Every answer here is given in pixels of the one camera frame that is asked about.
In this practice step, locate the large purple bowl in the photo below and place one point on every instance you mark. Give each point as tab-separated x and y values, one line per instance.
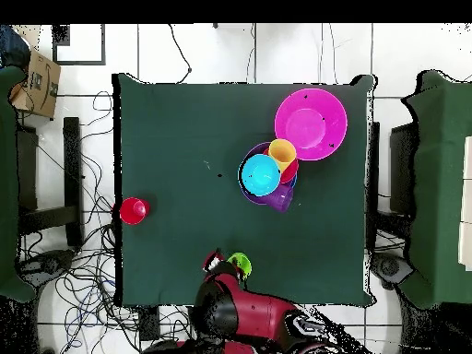
254	201

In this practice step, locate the purple cup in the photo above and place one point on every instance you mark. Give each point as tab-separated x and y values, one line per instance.
280	201

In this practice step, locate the small light blue bowl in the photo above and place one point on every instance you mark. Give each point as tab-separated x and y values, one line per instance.
260	175

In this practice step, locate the large blue bowl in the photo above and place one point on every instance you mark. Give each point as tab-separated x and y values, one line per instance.
294	181

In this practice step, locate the small crimson bowl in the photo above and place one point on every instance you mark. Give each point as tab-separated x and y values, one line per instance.
289	173

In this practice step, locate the yellow cup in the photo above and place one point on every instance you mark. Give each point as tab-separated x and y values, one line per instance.
282	153

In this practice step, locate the large pink bowl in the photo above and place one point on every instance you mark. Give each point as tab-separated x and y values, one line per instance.
311	123

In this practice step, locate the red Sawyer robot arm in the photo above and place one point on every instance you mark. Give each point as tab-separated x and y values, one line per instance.
250	313

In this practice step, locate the green cup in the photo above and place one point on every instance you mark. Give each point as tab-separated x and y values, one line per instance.
243	261

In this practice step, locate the black power strip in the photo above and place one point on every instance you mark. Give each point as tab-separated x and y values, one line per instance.
149	324

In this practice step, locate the red cup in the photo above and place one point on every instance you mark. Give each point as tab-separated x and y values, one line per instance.
131	212

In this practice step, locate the dark green table cloth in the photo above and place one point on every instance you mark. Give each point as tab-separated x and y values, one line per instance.
184	121

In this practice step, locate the black stand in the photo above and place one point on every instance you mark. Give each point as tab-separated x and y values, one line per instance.
72	166
402	166

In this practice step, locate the green covered side table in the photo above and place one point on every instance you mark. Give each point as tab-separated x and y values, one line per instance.
442	184
7	184

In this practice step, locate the cardboard box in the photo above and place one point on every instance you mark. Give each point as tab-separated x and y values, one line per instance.
37	84

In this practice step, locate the dark blue fabric item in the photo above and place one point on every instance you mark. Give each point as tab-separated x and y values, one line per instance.
13	48

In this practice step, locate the black pedestal leg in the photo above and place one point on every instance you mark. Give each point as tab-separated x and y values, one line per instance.
51	260
391	267

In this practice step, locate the black floor frame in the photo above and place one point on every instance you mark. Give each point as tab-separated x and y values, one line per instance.
79	63

